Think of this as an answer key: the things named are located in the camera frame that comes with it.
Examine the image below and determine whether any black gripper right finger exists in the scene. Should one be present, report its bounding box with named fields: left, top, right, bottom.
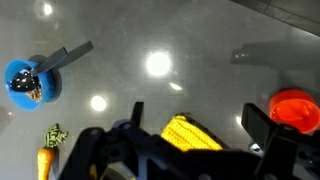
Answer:
left=241, top=102, right=320, bottom=180

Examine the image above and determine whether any blue plastic bowl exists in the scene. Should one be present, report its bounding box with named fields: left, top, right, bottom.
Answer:
left=3, top=59, right=63, bottom=111

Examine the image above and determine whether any yellow knitted cloth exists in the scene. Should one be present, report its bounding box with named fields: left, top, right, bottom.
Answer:
left=160, top=114, right=224, bottom=153

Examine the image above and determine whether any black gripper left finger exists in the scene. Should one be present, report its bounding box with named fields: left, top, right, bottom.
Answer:
left=63, top=101, right=161, bottom=180

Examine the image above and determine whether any orange toy carrot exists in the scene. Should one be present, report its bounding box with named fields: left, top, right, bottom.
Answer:
left=36, top=123, right=70, bottom=180

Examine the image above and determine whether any dark grey spoon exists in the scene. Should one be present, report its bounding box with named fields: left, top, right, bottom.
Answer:
left=9, top=40, right=95, bottom=93

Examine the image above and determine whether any small red cup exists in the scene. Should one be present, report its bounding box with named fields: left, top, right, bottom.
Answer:
left=268, top=88, right=320, bottom=135

